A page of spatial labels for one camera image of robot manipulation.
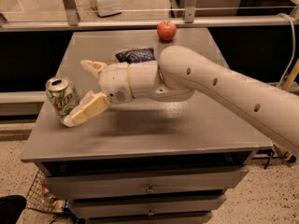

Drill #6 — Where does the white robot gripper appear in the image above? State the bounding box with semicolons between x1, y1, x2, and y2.
62;60;194;127

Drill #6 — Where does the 7up soda can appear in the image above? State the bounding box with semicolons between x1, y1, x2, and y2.
46;77;79;119

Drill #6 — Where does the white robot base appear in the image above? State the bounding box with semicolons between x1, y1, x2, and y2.
89;0;121;17

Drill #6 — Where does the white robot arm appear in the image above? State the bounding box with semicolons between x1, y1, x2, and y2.
62;46;299;155

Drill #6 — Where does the blue Kettle chips bag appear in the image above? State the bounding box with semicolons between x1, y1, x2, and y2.
115;48;155;64

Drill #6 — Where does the red apple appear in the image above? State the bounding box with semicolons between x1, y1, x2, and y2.
157;21;177;42

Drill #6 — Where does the grey drawer cabinet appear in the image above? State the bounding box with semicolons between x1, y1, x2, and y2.
20;27;273;224

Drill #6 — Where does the middle grey drawer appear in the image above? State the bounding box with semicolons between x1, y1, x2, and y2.
70;195;226;218

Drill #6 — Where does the grey drawer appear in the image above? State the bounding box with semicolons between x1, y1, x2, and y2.
86;212;212;224
44;165;249;200
70;195;226;218

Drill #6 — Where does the bottom grey drawer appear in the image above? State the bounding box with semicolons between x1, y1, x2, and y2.
86;212;212;224

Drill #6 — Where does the top grey drawer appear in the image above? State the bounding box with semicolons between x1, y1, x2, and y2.
44;165;249;200

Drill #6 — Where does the black object bottom left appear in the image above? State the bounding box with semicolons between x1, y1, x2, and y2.
0;195;26;224

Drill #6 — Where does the metal railing frame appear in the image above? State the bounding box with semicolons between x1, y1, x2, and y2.
0;0;299;32

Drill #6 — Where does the wire mesh basket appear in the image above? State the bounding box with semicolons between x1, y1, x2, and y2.
26;171;68;214

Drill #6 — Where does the white cable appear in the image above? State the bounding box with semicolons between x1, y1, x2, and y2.
276;12;297;89

